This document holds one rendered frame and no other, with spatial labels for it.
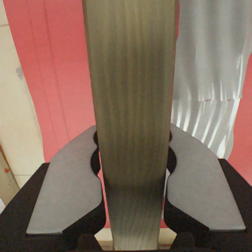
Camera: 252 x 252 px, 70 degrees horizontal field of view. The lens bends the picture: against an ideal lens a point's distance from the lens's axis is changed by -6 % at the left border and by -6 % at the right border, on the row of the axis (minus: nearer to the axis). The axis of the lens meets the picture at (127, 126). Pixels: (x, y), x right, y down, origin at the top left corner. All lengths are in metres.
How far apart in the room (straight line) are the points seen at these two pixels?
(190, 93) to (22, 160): 0.20
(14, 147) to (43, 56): 0.11
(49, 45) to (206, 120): 0.16
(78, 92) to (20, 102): 0.06
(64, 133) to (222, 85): 0.16
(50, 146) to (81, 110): 0.06
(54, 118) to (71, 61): 0.06
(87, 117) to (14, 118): 0.08
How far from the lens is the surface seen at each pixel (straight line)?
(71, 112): 0.19
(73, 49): 0.17
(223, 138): 0.22
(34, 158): 0.24
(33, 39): 0.18
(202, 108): 0.19
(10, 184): 0.27
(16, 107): 0.21
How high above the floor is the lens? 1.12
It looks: 61 degrees down
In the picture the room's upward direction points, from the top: 179 degrees counter-clockwise
